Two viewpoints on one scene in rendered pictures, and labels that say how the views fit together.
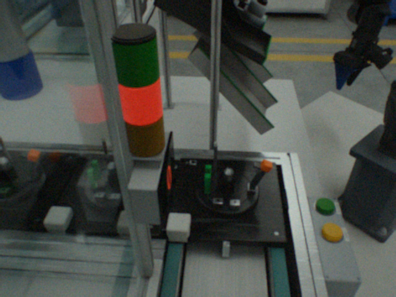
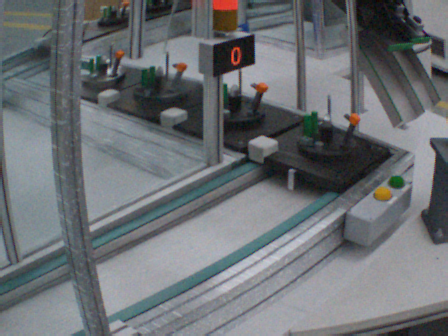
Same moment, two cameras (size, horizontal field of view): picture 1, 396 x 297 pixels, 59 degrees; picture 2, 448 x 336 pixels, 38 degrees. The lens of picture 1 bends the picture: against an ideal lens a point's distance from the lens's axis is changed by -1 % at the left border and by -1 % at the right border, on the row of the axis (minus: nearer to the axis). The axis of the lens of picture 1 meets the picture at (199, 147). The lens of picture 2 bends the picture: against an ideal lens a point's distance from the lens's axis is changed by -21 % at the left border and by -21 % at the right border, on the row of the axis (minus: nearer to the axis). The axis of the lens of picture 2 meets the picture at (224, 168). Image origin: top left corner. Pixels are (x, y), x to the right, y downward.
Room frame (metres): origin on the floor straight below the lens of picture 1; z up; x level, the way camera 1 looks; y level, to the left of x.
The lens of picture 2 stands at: (-0.79, -0.79, 1.64)
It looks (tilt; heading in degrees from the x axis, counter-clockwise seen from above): 25 degrees down; 37
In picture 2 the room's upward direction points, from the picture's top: straight up
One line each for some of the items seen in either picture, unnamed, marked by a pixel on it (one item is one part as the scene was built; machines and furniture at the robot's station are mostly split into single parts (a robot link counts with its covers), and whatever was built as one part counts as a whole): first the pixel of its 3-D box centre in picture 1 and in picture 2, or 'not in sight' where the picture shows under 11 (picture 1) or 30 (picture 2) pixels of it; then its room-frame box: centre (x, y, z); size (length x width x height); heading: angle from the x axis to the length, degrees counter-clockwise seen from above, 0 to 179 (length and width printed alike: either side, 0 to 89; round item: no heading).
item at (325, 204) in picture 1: (325, 206); (396, 183); (0.51, -0.28, 0.96); 0.04 x 0.04 x 0.02
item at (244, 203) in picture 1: (227, 191); (326, 144); (0.55, -0.06, 0.98); 0.14 x 0.14 x 0.02
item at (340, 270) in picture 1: (328, 242); (381, 208); (0.45, -0.27, 0.93); 0.21 x 0.07 x 0.06; 176
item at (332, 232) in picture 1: (331, 232); (382, 195); (0.45, -0.27, 0.96); 0.04 x 0.04 x 0.02
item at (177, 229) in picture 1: (178, 227); (263, 150); (0.46, 0.04, 0.97); 0.05 x 0.05 x 0.04; 86
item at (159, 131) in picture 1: (145, 130); (225, 18); (0.36, 0.07, 1.28); 0.05 x 0.05 x 0.05
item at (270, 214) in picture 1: (226, 197); (326, 153); (0.55, -0.06, 0.96); 0.24 x 0.24 x 0.02; 86
